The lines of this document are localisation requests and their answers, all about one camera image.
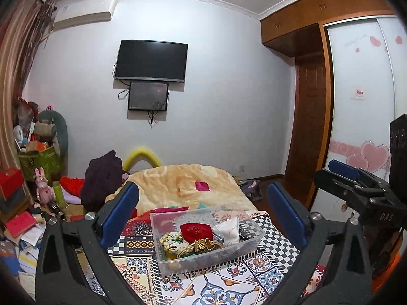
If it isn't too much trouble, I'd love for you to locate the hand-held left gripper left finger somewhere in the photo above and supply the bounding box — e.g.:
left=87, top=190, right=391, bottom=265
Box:
left=35, top=181, right=145, bottom=305

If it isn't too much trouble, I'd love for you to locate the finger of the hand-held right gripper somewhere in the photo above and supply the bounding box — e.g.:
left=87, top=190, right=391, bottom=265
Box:
left=328, top=159, right=392, bottom=192
left=314, top=169, right=383, bottom=199

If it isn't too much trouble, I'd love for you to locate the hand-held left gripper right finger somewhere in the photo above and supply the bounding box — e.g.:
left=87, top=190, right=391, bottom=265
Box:
left=265, top=182, right=373, bottom=305

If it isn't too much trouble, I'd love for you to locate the black lace band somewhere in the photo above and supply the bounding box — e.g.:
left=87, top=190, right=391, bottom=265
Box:
left=238, top=222, right=253, bottom=239

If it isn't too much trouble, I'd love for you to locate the floral scarf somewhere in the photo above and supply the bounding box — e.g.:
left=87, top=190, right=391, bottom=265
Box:
left=158, top=231, right=192, bottom=252

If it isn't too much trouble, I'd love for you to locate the white cloth pouch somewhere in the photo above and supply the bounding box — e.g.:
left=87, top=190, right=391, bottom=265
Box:
left=212, top=216, right=241, bottom=247

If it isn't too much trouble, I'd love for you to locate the clear plastic box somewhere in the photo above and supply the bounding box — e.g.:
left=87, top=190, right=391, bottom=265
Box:
left=149, top=207, right=264, bottom=278

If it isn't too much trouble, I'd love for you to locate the red cloth pouch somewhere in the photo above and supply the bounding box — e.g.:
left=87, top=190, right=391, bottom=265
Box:
left=179, top=223, right=214, bottom=241

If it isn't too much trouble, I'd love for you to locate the green yellow knit sock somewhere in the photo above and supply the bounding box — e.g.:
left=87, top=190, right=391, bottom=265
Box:
left=166, top=248, right=206, bottom=262

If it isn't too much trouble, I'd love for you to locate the gold pouch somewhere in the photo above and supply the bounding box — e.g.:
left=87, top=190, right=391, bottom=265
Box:
left=176, top=239, right=224, bottom=258

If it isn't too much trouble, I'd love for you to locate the dark purple clothing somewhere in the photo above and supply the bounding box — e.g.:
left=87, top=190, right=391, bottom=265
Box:
left=80, top=150, right=125, bottom=212

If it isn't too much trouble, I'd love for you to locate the purple bag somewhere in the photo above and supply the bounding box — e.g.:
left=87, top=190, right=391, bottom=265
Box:
left=239, top=179, right=262, bottom=200

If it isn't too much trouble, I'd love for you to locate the white heart-print wardrobe door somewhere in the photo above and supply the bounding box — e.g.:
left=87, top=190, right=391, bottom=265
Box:
left=310, top=14, right=407, bottom=220

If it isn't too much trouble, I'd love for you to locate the red garment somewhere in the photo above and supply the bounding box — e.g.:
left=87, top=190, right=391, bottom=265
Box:
left=60, top=176, right=87, bottom=196

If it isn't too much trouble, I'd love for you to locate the black flashlight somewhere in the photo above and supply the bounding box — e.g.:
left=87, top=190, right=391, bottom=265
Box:
left=47, top=201, right=68, bottom=223

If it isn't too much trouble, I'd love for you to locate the green bottle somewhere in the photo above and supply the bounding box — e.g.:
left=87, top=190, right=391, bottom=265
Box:
left=52, top=181, right=66, bottom=209

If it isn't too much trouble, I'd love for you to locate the yellow foam tube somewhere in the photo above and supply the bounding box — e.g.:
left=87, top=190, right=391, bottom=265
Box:
left=123, top=147, right=164, bottom=171

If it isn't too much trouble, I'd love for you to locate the yellow fleece blanket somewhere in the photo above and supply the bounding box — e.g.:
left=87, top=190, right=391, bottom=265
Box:
left=105, top=164, right=259, bottom=217

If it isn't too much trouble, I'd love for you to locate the pink bunny plush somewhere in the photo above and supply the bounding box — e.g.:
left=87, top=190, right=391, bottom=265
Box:
left=34, top=167, right=55, bottom=204

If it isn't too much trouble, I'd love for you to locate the green storage bag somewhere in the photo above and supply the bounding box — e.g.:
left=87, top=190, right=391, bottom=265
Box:
left=18, top=145, right=65, bottom=182

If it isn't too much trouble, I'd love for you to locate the patterned bedsheet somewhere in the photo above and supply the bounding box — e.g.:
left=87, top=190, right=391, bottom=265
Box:
left=76, top=209, right=325, bottom=305

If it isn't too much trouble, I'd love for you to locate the pile of papers and books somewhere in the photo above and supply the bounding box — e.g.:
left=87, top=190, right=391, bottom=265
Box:
left=0, top=209, right=49, bottom=294

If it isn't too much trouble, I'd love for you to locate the grey-green plush toy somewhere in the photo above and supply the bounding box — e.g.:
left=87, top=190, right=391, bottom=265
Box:
left=37, top=109, right=69, bottom=158

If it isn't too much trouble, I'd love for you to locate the red box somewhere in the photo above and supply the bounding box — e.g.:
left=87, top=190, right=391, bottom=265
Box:
left=0, top=169, right=25, bottom=200

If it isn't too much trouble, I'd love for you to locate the small black monitor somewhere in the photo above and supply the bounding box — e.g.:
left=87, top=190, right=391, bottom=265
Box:
left=128, top=81, right=170, bottom=112

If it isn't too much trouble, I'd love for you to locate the wooden overhead cabinet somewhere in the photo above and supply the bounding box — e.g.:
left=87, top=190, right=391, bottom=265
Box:
left=260, top=0, right=404, bottom=58

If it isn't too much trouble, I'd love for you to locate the striped brown curtain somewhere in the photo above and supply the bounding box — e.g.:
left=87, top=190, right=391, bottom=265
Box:
left=0, top=0, right=56, bottom=178

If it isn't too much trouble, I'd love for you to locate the white air conditioner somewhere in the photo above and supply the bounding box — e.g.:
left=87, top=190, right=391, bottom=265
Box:
left=52, top=0, right=118, bottom=32

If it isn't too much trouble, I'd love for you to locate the black wall television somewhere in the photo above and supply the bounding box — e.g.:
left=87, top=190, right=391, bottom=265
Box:
left=114, top=39, right=189, bottom=84

